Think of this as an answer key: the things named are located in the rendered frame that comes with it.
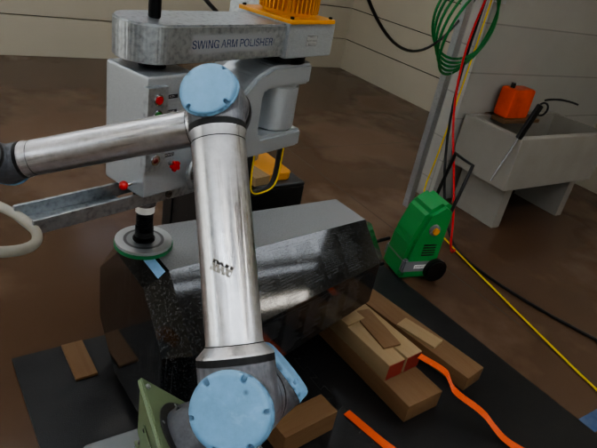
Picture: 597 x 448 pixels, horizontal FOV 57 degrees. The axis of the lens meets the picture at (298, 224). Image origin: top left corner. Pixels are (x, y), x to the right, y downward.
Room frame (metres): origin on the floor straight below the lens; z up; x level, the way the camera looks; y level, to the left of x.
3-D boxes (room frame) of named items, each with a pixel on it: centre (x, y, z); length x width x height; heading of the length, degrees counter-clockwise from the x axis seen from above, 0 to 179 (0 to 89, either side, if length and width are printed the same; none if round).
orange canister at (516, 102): (5.02, -1.71, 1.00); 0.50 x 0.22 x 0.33; 127
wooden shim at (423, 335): (2.55, -0.80, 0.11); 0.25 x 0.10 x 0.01; 54
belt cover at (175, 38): (2.08, 0.38, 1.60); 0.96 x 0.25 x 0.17; 146
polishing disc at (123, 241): (1.78, 0.57, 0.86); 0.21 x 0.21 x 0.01
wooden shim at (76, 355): (1.94, 0.90, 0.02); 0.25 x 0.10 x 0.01; 40
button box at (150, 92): (1.66, 0.51, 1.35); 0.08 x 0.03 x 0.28; 146
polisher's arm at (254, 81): (2.10, 0.34, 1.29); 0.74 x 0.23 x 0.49; 146
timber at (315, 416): (1.77, -0.19, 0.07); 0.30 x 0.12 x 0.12; 133
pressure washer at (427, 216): (3.45, -0.85, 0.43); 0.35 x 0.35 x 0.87; 25
